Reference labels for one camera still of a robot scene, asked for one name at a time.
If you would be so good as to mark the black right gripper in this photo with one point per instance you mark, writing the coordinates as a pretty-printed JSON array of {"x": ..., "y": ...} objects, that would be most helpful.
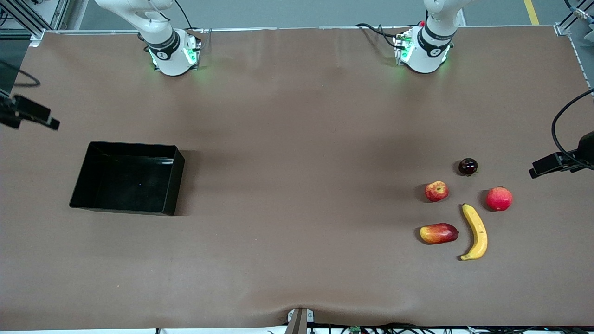
[{"x": 6, "y": 111}]

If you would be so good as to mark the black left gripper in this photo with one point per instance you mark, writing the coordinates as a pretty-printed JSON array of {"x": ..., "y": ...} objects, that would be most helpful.
[{"x": 585, "y": 153}]

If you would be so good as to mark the yellow banana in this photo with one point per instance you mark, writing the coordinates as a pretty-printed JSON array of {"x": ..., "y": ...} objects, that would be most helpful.
[{"x": 478, "y": 229}]

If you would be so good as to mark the black plastic box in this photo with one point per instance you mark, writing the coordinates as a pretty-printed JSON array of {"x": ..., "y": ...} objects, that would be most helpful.
[{"x": 125, "y": 181}]

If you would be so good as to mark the red yellow apple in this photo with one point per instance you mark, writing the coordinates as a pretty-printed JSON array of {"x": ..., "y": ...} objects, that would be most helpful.
[{"x": 436, "y": 191}]

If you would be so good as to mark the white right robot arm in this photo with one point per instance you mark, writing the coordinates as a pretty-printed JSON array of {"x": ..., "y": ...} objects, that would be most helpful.
[{"x": 167, "y": 55}]

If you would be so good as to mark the dark plum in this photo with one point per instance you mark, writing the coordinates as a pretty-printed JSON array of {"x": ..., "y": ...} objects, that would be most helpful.
[{"x": 468, "y": 167}]

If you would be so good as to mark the red yellow mango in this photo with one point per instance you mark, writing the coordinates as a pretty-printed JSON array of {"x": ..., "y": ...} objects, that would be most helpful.
[{"x": 439, "y": 233}]

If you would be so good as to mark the yellow floor tape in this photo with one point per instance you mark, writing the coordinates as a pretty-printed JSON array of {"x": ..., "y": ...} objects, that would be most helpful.
[{"x": 531, "y": 11}]

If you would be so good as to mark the brown table mat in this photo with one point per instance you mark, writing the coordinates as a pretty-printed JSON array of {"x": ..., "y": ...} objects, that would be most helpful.
[{"x": 297, "y": 255}]

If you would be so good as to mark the metal table clamp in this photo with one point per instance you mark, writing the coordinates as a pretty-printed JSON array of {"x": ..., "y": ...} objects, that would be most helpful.
[{"x": 299, "y": 322}]

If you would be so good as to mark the aluminium frame post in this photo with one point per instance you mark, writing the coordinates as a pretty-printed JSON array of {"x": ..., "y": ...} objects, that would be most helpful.
[
  {"x": 28, "y": 18},
  {"x": 573, "y": 18}
]

